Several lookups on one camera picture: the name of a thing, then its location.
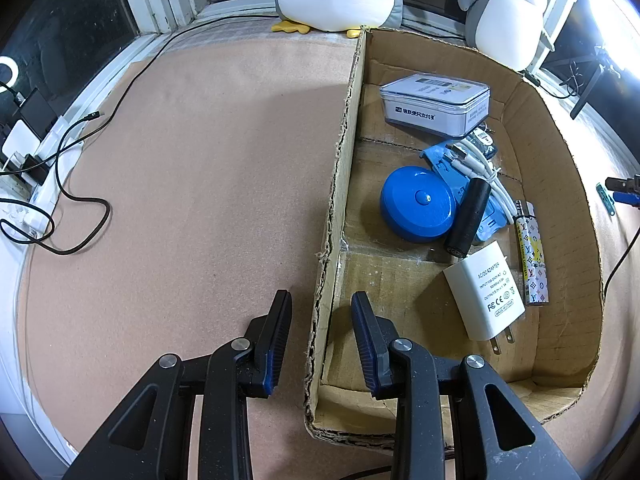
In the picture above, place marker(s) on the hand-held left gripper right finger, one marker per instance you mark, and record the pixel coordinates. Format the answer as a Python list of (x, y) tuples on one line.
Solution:
[(372, 360)]

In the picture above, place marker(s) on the blue folding phone stand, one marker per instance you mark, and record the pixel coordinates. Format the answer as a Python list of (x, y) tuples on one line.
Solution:
[(450, 170)]

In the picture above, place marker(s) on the black flat device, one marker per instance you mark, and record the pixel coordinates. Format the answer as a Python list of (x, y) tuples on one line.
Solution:
[(37, 110)]

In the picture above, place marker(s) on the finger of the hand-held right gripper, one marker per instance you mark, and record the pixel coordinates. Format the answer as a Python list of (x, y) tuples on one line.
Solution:
[(625, 191), (606, 199)]

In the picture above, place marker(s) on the black cylinder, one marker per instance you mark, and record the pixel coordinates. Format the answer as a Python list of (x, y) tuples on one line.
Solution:
[(467, 220)]

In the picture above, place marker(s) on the blue round tape measure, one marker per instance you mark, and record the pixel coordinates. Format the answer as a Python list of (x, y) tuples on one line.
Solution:
[(415, 205)]

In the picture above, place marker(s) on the white charger block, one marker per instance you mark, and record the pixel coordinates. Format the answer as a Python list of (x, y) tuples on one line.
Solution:
[(22, 135)]

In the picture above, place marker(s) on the brown cardboard box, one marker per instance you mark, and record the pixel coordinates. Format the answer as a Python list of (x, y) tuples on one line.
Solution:
[(545, 125)]

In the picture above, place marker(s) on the white power strip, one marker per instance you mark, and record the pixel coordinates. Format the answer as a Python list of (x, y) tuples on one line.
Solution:
[(40, 197)]

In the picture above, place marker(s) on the black tripod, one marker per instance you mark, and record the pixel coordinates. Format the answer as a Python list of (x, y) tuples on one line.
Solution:
[(584, 92)]

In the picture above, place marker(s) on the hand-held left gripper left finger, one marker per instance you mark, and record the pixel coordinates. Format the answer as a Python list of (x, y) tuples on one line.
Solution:
[(274, 355)]

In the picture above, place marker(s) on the black charger plug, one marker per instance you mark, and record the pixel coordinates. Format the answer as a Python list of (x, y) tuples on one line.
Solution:
[(36, 169)]

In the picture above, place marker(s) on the patterned white lighter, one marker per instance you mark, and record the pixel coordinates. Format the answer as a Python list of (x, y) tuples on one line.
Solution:
[(532, 260)]

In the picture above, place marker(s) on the small blue liquid bottle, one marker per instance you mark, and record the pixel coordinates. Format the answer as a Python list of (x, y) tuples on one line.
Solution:
[(487, 149)]

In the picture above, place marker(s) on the checkered cloth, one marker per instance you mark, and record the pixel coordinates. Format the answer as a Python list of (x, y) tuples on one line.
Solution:
[(240, 27)]

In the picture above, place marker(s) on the clear plastic case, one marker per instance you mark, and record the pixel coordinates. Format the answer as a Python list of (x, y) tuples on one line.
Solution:
[(430, 105)]

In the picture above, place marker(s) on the white power adapter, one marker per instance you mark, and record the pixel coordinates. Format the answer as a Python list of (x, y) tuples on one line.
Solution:
[(480, 295)]

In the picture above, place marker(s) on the brown mat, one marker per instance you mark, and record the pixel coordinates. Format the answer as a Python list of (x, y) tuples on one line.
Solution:
[(200, 210)]

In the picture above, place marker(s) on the small penguin plush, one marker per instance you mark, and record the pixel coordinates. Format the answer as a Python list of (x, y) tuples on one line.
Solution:
[(505, 20)]

